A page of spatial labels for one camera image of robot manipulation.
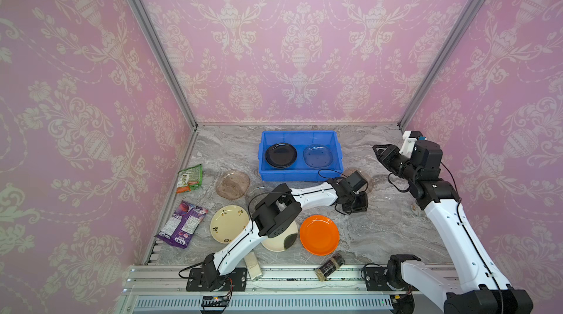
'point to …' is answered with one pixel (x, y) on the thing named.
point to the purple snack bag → (182, 224)
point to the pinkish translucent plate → (369, 186)
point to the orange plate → (319, 235)
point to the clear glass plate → (317, 155)
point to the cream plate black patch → (283, 241)
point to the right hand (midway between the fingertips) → (376, 146)
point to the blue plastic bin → (300, 171)
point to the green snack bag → (189, 179)
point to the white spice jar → (254, 267)
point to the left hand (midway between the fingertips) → (371, 211)
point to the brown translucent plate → (232, 185)
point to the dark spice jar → (336, 261)
